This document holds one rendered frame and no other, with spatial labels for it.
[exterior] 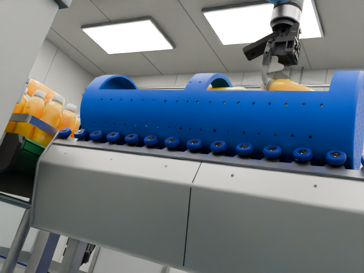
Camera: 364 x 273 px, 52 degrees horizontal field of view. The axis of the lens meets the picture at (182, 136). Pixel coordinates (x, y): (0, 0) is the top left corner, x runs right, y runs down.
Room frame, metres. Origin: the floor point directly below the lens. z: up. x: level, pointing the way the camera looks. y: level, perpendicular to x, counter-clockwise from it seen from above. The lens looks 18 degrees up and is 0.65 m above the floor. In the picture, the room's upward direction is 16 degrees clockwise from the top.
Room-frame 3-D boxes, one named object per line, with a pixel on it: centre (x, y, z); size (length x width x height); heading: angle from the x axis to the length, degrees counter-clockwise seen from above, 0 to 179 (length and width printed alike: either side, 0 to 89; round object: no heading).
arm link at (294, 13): (0.95, -0.21, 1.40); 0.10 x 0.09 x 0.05; 148
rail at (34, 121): (1.42, 0.41, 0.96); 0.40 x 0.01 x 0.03; 148
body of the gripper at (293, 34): (0.95, -0.22, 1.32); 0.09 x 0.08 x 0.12; 58
